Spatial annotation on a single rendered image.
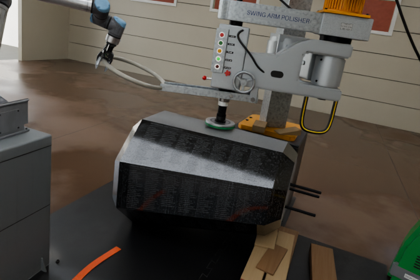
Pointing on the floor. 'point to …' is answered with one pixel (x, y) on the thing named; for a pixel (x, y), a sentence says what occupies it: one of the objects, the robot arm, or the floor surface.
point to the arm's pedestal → (25, 204)
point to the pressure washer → (407, 257)
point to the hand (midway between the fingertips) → (100, 68)
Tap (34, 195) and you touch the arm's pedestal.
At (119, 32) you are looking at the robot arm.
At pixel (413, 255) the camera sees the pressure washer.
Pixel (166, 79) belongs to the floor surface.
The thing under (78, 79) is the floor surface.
